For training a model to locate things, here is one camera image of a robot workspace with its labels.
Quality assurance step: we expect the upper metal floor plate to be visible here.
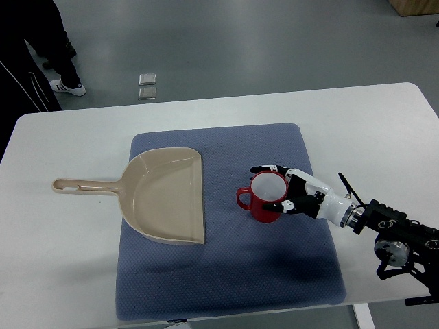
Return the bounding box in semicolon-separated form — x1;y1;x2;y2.
138;73;156;86

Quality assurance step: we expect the wooden box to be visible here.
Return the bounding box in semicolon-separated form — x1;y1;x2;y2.
388;0;438;17

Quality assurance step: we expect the blue textured mat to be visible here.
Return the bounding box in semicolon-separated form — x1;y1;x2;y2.
116;123;346;321

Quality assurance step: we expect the black table control panel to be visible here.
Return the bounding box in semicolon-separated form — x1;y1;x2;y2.
405;296;436;306

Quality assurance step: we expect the white sneaker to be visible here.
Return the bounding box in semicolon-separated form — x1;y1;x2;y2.
49;79;86;97

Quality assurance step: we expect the person in black clothes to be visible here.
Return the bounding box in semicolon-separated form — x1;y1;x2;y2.
1;1;81;151

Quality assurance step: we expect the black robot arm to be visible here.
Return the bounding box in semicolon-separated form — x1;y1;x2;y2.
338;173;438;306

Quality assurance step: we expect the red cup white inside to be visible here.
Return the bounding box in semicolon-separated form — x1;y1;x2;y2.
236;171;287;223

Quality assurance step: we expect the lower metal floor plate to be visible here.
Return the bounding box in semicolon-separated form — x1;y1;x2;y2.
138;86;157;100

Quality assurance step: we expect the beige plastic dustpan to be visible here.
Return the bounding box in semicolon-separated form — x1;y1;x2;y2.
52;147;206;245

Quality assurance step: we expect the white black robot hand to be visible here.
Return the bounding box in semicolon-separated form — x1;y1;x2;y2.
250;164;364;227

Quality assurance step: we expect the white table leg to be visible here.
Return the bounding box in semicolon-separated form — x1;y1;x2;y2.
353;303;375;329

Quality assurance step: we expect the metal floor plate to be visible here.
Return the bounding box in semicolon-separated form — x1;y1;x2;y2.
138;73;156;86
138;86;157;100

